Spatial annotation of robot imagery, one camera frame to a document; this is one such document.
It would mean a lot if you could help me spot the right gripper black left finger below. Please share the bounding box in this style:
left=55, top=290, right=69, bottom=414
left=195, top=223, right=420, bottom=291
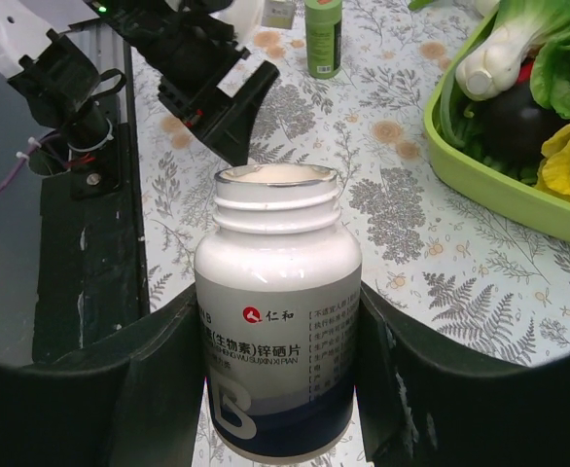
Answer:
left=0, top=286, right=204, bottom=466

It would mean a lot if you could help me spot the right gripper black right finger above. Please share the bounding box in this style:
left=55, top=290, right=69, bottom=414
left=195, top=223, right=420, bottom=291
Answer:
left=356, top=287, right=570, bottom=466

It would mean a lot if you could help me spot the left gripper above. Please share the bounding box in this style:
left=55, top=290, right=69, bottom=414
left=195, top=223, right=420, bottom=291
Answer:
left=119, top=9, right=279, bottom=165

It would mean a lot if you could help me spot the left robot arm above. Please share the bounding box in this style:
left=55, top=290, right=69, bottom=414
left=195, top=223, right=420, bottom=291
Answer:
left=0, top=1, right=279, bottom=166

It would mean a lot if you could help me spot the floral table mat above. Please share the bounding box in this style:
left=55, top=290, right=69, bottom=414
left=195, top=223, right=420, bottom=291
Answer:
left=132, top=1, right=570, bottom=364

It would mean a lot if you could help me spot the green cylindrical bottle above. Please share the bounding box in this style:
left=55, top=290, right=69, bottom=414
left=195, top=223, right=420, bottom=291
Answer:
left=304, top=0, right=342, bottom=79

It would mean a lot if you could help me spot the green plastic tray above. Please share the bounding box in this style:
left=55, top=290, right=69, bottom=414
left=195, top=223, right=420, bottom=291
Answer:
left=424, top=6, right=570, bottom=241

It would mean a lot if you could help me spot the white bok choy toy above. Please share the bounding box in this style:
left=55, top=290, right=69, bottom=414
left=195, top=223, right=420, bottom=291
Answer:
left=455, top=0, right=570, bottom=101

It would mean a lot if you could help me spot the dark purple eggplant toy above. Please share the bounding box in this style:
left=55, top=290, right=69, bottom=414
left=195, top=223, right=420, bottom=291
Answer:
left=481, top=81, right=568, bottom=165

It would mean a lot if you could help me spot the white radish toy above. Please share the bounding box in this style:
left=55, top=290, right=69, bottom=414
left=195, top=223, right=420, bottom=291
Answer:
left=408, top=0, right=500, bottom=17

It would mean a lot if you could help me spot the red pepper toy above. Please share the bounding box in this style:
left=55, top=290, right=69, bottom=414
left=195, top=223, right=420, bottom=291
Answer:
left=516, top=59, right=534, bottom=85

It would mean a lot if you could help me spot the green napa cabbage toy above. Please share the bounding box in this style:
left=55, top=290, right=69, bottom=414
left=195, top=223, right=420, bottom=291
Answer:
left=530, top=32, right=570, bottom=120

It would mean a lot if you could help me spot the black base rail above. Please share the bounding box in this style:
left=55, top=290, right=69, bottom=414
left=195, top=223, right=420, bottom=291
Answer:
left=32, top=23, right=149, bottom=363

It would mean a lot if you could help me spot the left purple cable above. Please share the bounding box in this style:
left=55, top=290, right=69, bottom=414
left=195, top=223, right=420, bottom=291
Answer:
left=0, top=135, right=62, bottom=205

